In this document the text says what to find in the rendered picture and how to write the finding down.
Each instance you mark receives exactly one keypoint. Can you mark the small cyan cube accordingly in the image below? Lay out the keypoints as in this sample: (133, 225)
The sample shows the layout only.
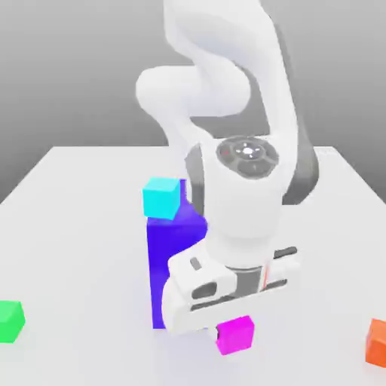
(159, 200)

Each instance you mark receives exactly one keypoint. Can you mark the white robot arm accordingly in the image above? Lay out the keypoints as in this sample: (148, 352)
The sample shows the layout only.
(241, 205)

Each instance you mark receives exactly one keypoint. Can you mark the small magenta cube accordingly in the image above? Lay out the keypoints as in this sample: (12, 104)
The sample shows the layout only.
(236, 336)

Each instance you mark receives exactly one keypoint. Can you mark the large blue box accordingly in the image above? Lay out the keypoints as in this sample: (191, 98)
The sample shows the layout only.
(169, 241)

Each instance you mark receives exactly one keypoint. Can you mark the small orange cube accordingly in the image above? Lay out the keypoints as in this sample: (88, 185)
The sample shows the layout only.
(377, 343)

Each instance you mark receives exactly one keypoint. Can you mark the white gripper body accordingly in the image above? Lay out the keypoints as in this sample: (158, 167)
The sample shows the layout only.
(181, 316)

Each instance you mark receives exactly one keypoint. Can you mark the small green cube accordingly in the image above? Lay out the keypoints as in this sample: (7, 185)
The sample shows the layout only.
(10, 321)

